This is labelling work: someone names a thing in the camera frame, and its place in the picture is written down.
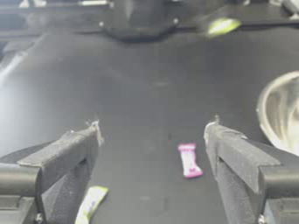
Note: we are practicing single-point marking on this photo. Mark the magenta candy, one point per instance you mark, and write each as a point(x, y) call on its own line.
point(190, 160)

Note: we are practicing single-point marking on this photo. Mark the lime green candy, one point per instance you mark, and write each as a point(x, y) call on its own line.
point(223, 26)

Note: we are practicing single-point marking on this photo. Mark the white candy with green end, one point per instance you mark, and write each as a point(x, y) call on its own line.
point(91, 204)

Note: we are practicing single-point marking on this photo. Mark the steel bowl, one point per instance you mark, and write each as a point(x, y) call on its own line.
point(282, 113)

